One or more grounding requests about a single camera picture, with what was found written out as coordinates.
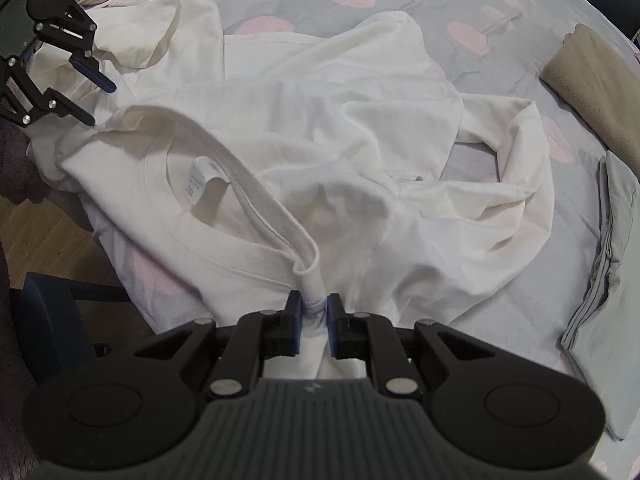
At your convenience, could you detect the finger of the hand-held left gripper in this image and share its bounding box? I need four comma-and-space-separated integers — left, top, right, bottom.
0, 57, 96, 127
32, 2, 119, 95

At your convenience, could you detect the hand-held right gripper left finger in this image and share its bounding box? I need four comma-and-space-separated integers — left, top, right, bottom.
132, 291, 305, 401

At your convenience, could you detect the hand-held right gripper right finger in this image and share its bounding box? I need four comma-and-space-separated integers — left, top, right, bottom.
325, 292, 496, 401

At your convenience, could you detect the white t-shirt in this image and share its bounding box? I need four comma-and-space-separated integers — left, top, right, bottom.
25, 0, 556, 382

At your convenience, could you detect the purple fluffy rug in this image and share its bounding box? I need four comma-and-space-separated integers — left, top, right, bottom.
0, 120, 39, 204

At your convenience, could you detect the blue chair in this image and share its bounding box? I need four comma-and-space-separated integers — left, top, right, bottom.
10, 272, 132, 387

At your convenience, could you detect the bed with pink-dotted sheet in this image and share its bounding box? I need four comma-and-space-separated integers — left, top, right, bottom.
82, 0, 640, 461

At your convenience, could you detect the grey-green garment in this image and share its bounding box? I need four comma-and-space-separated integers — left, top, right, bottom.
560, 150, 640, 442

